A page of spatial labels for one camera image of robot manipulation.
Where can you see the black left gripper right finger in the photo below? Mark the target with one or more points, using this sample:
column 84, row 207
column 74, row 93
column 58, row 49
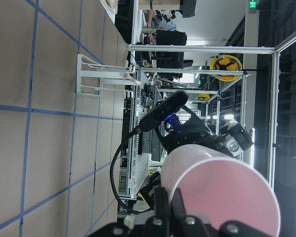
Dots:
column 178, row 207

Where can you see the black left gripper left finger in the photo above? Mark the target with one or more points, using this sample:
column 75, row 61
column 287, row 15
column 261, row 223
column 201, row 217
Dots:
column 161, row 203

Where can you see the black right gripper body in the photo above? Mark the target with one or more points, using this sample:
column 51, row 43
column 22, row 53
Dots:
column 232, row 140

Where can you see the white wire cup rack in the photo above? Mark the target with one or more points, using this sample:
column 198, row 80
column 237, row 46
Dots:
column 91, row 76

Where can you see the pink cup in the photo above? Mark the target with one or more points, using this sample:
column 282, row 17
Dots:
column 221, row 187

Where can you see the yellow hard hat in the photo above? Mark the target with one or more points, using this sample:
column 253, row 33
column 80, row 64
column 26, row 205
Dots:
column 226, row 63
column 203, row 97

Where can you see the black webcam on mount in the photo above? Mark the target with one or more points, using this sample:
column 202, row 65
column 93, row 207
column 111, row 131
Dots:
column 163, row 111

